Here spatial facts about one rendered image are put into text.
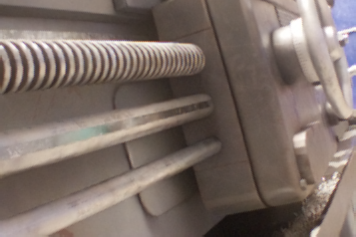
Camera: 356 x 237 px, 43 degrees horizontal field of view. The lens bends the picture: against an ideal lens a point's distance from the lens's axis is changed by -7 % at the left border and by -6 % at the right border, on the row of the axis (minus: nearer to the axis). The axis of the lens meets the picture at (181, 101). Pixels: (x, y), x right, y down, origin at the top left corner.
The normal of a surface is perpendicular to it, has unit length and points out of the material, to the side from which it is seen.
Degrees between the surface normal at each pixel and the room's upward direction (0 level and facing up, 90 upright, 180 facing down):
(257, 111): 90
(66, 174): 90
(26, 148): 90
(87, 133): 90
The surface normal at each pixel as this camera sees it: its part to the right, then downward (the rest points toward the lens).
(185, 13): -0.43, 0.09
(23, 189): 0.87, -0.25
